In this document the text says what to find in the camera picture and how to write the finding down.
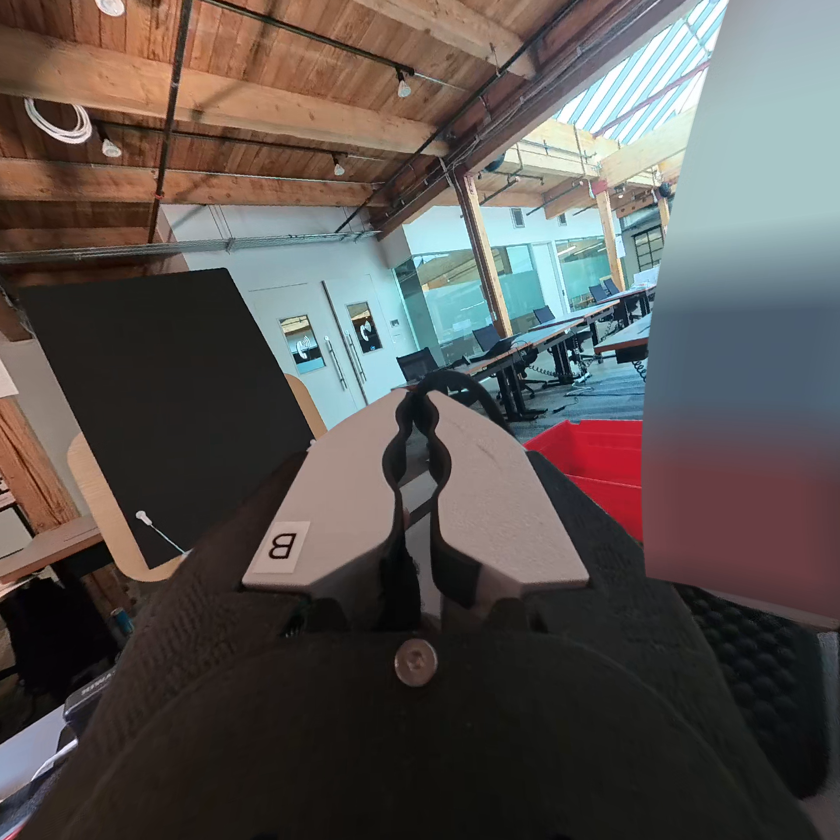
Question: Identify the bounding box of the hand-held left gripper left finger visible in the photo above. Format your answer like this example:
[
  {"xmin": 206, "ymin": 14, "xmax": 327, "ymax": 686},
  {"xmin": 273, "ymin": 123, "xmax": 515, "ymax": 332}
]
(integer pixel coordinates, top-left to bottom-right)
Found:
[{"xmin": 241, "ymin": 388, "xmax": 413, "ymax": 615}]

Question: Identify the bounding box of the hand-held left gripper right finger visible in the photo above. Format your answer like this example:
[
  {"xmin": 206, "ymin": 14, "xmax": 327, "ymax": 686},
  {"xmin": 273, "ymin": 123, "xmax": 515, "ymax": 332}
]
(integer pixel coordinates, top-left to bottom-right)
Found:
[{"xmin": 424, "ymin": 392, "xmax": 590, "ymax": 620}]

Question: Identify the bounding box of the red plastic bin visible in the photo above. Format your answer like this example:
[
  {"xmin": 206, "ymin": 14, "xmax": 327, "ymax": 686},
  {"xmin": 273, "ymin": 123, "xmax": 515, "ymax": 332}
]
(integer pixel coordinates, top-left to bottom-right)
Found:
[{"xmin": 524, "ymin": 420, "xmax": 647, "ymax": 543}]

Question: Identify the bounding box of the black cable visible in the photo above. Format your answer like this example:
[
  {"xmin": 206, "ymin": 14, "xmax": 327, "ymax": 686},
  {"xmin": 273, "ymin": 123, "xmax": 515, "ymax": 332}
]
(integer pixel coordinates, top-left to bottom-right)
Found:
[{"xmin": 402, "ymin": 369, "xmax": 511, "ymax": 460}]

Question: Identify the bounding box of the white door with window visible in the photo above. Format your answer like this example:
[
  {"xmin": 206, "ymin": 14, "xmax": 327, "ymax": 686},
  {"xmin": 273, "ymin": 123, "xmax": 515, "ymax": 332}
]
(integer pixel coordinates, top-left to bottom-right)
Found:
[
  {"xmin": 248, "ymin": 283, "xmax": 349, "ymax": 421},
  {"xmin": 325, "ymin": 276, "xmax": 395, "ymax": 406}
]

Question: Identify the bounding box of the wooden office desk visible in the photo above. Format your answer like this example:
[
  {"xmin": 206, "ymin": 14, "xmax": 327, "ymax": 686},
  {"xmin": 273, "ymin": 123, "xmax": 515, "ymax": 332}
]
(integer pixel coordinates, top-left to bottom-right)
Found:
[
  {"xmin": 594, "ymin": 314, "xmax": 652, "ymax": 361},
  {"xmin": 400, "ymin": 328, "xmax": 573, "ymax": 422},
  {"xmin": 525, "ymin": 289, "xmax": 657, "ymax": 329},
  {"xmin": 0, "ymin": 515, "xmax": 109, "ymax": 586}
]

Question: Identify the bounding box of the black board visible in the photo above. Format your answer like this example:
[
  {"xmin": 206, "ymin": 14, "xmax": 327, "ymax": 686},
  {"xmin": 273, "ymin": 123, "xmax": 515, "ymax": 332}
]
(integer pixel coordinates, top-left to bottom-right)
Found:
[{"xmin": 18, "ymin": 268, "xmax": 317, "ymax": 571}]

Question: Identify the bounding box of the wooden book stand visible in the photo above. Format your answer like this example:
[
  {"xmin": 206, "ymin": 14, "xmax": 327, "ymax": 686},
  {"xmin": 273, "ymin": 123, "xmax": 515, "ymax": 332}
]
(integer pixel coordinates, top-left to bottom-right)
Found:
[{"xmin": 66, "ymin": 373, "xmax": 329, "ymax": 583}]

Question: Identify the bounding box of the wooden pillar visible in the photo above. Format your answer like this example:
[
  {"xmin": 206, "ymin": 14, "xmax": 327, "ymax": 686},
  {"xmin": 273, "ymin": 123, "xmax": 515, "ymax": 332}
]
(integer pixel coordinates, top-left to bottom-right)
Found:
[
  {"xmin": 592, "ymin": 190, "xmax": 626, "ymax": 293},
  {"xmin": 0, "ymin": 394, "xmax": 89, "ymax": 534},
  {"xmin": 455, "ymin": 172, "xmax": 514, "ymax": 339}
]

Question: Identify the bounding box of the black textured cushion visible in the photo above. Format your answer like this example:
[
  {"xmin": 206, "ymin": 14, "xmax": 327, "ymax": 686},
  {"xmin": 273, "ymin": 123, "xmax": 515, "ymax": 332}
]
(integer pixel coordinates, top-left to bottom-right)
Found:
[{"xmin": 679, "ymin": 583, "xmax": 830, "ymax": 800}]

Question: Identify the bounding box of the black device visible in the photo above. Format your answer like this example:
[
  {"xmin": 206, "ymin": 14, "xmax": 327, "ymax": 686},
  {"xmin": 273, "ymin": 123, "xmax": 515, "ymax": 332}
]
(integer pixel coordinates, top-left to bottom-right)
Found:
[{"xmin": 62, "ymin": 666, "xmax": 118, "ymax": 731}]

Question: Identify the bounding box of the black ceiling pipe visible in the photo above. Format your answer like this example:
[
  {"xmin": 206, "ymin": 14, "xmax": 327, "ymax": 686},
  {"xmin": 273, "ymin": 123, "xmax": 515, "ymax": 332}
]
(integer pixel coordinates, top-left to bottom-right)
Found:
[{"xmin": 147, "ymin": 0, "xmax": 195, "ymax": 245}]

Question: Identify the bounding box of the white coiled cable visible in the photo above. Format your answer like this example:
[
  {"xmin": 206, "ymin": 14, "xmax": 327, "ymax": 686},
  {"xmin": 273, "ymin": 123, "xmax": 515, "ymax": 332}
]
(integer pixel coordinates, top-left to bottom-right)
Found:
[{"xmin": 24, "ymin": 97, "xmax": 93, "ymax": 144}]

